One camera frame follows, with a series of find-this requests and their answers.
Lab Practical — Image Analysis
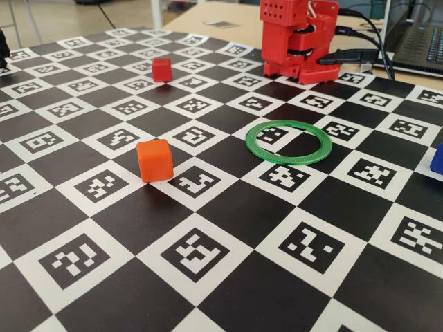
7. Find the black usb cable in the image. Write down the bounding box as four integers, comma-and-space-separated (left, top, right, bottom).
334, 26, 389, 70

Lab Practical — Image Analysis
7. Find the thick black plug cable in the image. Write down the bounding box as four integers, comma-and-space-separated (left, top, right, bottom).
317, 48, 380, 66

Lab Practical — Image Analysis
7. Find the blue cube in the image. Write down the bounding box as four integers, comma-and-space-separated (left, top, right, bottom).
428, 142, 443, 173

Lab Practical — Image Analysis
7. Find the red cube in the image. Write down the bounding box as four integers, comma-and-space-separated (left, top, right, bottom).
152, 57, 173, 83

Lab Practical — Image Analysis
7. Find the small printed marker sheet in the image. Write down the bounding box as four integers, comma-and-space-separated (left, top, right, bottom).
203, 20, 240, 29

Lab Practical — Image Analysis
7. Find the thin black cable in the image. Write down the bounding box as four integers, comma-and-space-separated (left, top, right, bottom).
338, 7, 396, 80

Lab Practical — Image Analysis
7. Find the orange cube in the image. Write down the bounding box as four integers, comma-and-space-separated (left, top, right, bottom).
136, 138, 174, 183

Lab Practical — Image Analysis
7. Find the green plastic ring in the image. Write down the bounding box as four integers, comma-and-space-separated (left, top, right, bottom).
245, 119, 333, 165

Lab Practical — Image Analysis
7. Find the black white marker board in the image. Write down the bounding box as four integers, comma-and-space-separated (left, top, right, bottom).
0, 27, 443, 332

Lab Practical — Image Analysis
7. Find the white table leg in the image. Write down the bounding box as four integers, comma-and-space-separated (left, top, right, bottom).
150, 0, 163, 30

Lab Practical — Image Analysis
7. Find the dark laptop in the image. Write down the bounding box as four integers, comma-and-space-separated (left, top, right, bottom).
375, 0, 443, 77

